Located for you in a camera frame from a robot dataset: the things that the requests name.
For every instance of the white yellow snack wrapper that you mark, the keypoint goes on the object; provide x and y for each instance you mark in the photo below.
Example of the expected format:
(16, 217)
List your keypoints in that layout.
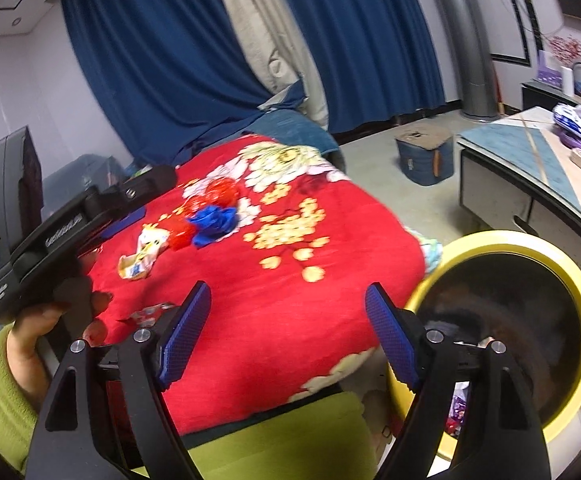
(143, 256)

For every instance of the low television cabinet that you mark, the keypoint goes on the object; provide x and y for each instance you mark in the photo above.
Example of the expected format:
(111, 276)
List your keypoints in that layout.
(515, 160)

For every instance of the clear plastic storage box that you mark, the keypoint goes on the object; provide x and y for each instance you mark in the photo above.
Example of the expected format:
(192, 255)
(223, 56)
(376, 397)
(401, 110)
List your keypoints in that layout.
(85, 170)

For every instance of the white blue packet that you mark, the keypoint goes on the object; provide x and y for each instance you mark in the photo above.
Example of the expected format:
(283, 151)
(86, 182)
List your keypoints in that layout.
(570, 117)

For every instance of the purple box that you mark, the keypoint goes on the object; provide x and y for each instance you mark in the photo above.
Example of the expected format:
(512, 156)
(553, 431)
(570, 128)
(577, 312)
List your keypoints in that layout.
(549, 71)

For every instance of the person's green clothing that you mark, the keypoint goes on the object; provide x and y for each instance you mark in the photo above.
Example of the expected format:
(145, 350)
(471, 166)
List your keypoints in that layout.
(280, 440)

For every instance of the yellow rimmed trash bin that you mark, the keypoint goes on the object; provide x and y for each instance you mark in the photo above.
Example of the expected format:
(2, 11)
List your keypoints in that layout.
(520, 242)

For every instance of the white cup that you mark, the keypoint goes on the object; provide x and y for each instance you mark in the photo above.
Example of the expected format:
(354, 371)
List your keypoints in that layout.
(567, 81)

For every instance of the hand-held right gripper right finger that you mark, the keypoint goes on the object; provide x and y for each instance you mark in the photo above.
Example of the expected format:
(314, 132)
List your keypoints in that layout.
(390, 332)

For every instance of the red floral blanket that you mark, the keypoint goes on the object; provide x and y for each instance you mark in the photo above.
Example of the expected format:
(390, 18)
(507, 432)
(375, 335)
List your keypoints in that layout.
(295, 285)

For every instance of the blue storage stool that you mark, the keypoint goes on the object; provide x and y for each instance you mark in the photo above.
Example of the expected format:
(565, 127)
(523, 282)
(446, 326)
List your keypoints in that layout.
(423, 157)

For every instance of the blue wrapper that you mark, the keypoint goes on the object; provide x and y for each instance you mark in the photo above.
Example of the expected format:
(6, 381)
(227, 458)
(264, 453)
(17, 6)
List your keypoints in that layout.
(213, 222)

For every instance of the small red silver wrapper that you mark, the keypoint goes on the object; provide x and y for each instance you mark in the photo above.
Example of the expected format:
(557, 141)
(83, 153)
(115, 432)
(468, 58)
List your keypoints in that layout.
(150, 312)

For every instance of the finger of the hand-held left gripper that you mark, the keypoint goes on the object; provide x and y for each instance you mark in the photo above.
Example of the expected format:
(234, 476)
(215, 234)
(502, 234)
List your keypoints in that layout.
(148, 180)
(126, 221)

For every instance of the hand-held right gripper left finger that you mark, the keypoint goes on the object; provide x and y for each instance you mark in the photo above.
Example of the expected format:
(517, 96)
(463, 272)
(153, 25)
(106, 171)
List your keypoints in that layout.
(185, 332)

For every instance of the silver pipe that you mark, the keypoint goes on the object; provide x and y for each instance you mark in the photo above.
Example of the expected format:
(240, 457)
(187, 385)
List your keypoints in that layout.
(465, 50)

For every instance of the blue bedding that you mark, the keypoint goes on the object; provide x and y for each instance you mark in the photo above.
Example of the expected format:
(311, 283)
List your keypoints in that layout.
(295, 127)

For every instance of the red berry branches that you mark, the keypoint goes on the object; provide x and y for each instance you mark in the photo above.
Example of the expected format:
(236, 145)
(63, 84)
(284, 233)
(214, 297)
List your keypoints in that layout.
(567, 49)

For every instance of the person's left forearm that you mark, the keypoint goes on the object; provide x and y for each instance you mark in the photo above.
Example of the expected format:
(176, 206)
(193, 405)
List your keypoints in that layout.
(0, 410)

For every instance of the red shiny wrapper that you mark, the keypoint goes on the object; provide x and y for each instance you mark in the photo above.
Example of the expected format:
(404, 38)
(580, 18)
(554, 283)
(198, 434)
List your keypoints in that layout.
(220, 191)
(183, 230)

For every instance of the blue curtain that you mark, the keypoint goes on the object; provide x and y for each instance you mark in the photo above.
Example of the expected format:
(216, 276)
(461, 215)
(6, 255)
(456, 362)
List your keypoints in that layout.
(160, 50)
(370, 45)

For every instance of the person's left hand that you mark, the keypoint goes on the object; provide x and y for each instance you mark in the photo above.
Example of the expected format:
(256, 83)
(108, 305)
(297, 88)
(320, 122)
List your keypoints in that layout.
(40, 330)

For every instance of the beige curtain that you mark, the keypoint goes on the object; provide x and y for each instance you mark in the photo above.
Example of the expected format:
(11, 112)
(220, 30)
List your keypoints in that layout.
(265, 35)

